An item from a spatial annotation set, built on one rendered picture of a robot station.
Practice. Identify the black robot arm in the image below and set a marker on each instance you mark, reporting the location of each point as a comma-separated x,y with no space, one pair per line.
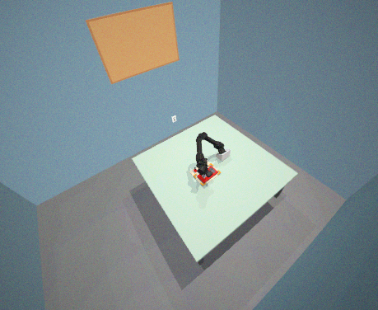
201,161

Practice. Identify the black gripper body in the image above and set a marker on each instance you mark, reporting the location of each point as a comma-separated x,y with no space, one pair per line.
209,173

